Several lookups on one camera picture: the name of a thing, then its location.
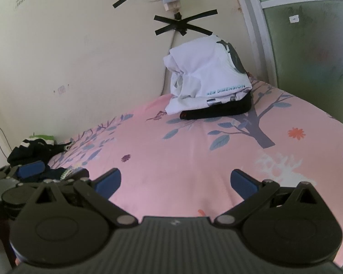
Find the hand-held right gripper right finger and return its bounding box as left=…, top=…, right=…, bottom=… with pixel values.
left=214, top=169, right=321, bottom=229

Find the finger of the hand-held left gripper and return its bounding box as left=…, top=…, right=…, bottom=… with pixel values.
left=8, top=161, right=46, bottom=181

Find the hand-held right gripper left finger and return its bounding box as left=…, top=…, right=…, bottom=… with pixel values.
left=31, top=168, right=139, bottom=229

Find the dark knit garment striped trim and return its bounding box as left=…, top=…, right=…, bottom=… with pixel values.
left=47, top=168, right=90, bottom=182

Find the black garment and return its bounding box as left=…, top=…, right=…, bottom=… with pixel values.
left=180, top=94, right=252, bottom=120

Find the white printed t-shirt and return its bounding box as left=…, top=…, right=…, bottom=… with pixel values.
left=163, top=35, right=252, bottom=116

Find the pile of dark clothes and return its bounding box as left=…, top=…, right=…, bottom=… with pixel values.
left=7, top=138, right=73, bottom=166

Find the green cloth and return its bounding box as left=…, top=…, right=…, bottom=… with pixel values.
left=31, top=134, right=55, bottom=145

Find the pink floral bed sheet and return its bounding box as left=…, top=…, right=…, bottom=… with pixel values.
left=16, top=76, right=343, bottom=266

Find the green frosted glass door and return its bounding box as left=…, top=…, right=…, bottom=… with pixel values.
left=250, top=0, right=343, bottom=132

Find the black tape cross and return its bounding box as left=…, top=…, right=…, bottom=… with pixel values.
left=154, top=9, right=218, bottom=37

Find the cream power plug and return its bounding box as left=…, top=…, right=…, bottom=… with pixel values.
left=164, top=1, right=182, bottom=12

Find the white door frame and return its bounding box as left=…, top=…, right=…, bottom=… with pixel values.
left=229, top=0, right=279, bottom=87

